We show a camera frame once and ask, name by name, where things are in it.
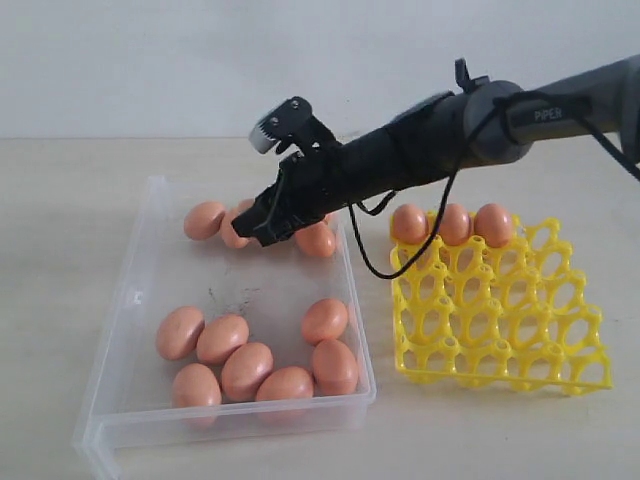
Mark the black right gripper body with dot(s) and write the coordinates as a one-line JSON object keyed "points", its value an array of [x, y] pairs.
{"points": [[288, 205]]}

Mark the clear plastic tray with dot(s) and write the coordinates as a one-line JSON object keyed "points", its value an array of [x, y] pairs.
{"points": [[129, 396]]}

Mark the brown egg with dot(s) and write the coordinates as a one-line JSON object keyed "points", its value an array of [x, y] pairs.
{"points": [[203, 221], [246, 204], [245, 370], [228, 234], [317, 240], [221, 338], [195, 385], [325, 319], [178, 333], [290, 382], [334, 367]]}

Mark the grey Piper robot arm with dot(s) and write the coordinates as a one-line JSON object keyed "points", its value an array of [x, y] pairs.
{"points": [[485, 122]]}

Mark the brown egg placed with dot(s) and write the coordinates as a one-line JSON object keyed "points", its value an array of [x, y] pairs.
{"points": [[456, 225], [409, 224], [493, 223]]}

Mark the yellow plastic egg tray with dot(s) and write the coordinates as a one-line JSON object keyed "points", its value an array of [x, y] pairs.
{"points": [[516, 315]]}

